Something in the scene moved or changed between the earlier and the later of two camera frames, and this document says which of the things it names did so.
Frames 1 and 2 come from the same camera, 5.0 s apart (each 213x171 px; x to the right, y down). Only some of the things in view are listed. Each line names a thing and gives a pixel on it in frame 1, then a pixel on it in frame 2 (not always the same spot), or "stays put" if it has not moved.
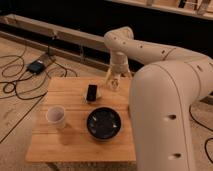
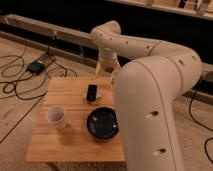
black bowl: x=104 y=123 stays put
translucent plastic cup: x=55 y=116 stays put
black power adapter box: x=36 y=66 stays put
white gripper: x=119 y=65 to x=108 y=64
